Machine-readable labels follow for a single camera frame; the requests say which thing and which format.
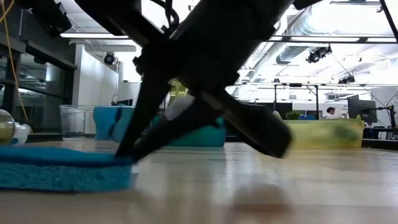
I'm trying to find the black computer monitor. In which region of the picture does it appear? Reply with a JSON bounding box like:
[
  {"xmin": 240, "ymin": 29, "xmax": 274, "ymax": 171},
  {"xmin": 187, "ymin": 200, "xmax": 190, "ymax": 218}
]
[{"xmin": 347, "ymin": 95, "xmax": 379, "ymax": 124}]

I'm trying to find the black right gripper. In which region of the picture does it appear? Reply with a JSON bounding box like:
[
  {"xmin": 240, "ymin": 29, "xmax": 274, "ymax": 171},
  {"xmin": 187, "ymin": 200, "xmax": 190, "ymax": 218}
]
[{"xmin": 114, "ymin": 34, "xmax": 249, "ymax": 162}]

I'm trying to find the black metal table frame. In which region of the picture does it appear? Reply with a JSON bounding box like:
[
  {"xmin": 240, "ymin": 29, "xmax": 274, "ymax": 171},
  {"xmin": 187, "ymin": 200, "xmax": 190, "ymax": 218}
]
[{"xmin": 273, "ymin": 82, "xmax": 320, "ymax": 106}]

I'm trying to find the person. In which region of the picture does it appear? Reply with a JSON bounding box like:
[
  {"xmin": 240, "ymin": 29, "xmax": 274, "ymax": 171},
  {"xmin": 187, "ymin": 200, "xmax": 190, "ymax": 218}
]
[{"xmin": 322, "ymin": 106, "xmax": 337, "ymax": 120}]

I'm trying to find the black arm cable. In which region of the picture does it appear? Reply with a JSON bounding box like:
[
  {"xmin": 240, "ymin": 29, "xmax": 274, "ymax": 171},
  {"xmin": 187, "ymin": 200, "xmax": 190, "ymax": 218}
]
[{"xmin": 379, "ymin": 0, "xmax": 398, "ymax": 43}]

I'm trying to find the yellow cable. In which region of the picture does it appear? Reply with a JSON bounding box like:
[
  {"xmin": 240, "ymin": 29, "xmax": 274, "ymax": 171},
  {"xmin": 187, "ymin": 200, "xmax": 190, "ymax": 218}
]
[{"xmin": 0, "ymin": 0, "xmax": 30, "ymax": 121}]

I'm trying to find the green scrubber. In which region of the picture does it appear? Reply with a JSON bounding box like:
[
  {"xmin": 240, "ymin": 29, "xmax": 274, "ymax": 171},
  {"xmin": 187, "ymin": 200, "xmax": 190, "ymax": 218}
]
[{"xmin": 329, "ymin": 124, "xmax": 352, "ymax": 141}]

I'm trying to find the clear green dish soap bottle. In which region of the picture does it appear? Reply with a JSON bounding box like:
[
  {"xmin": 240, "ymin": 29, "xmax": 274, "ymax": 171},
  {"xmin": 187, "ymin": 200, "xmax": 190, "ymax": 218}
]
[
  {"xmin": 169, "ymin": 78, "xmax": 189, "ymax": 98},
  {"xmin": 0, "ymin": 108, "xmax": 32, "ymax": 146}
]

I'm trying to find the black overhead light bar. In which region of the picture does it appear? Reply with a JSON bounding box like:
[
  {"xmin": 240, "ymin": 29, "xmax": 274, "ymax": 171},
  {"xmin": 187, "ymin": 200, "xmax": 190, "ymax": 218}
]
[{"xmin": 58, "ymin": 32, "xmax": 398, "ymax": 44}]

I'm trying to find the yellow translucent plastic bin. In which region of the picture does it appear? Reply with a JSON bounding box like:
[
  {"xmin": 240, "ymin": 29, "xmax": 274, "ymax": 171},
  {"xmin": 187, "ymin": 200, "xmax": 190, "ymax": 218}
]
[{"xmin": 281, "ymin": 115, "xmax": 365, "ymax": 149}]

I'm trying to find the black ceiling camera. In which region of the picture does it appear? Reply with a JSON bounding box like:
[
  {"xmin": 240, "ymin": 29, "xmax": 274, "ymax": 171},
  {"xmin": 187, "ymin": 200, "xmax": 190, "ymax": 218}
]
[
  {"xmin": 305, "ymin": 45, "xmax": 333, "ymax": 64},
  {"xmin": 338, "ymin": 75, "xmax": 358, "ymax": 85},
  {"xmin": 103, "ymin": 52, "xmax": 116, "ymax": 66}
]

